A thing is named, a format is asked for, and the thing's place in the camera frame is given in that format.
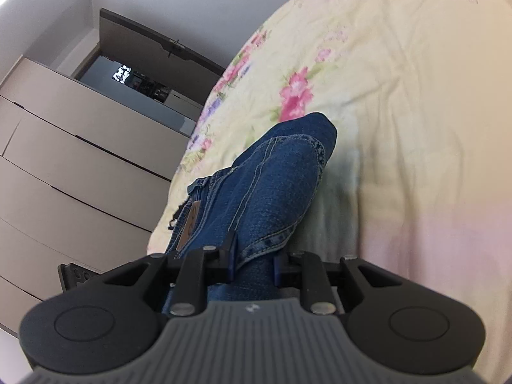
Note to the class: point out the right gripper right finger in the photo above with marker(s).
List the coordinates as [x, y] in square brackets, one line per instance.
[397, 323]

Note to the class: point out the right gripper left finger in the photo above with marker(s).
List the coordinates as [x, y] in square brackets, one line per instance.
[114, 318]

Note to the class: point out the blue denim jeans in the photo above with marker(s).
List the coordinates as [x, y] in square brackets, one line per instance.
[262, 197]

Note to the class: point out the beige wardrobe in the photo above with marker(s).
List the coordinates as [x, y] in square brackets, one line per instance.
[84, 180]

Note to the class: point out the hallway cabinet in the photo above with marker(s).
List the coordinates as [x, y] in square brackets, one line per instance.
[142, 94]

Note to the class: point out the floral yellow bed quilt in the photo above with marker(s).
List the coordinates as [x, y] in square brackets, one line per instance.
[420, 180]

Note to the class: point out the dark brown door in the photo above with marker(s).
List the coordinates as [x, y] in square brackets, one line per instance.
[151, 52]

